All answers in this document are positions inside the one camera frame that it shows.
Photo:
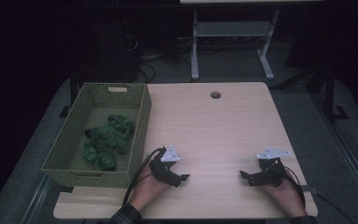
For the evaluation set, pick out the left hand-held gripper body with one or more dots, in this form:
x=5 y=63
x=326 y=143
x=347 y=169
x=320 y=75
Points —
x=163 y=169

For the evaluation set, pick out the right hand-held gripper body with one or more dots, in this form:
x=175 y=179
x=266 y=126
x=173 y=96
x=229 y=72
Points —
x=272 y=174

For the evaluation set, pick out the green fuzzy garment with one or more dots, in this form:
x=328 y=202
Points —
x=105 y=141

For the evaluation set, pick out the green woven basket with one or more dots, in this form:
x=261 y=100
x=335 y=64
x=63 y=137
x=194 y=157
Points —
x=74 y=130

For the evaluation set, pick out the person's left hand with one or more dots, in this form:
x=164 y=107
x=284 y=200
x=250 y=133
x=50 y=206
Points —
x=147 y=191

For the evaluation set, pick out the person's right hand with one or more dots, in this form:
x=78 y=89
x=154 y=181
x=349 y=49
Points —
x=287 y=197

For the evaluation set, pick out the grey table clamp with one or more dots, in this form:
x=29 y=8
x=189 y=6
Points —
x=307 y=188

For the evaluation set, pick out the tall black metal stand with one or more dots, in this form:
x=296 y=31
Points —
x=329 y=93

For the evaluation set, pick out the short black metal stand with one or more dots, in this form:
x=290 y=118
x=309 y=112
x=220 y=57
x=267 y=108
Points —
x=73 y=90

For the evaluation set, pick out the white desk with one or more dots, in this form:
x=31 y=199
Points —
x=233 y=28

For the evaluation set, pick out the long aluminium floor rail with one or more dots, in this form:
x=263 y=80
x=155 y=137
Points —
x=354 y=165

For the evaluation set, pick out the short aluminium floor rail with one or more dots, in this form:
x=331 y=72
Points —
x=38 y=199

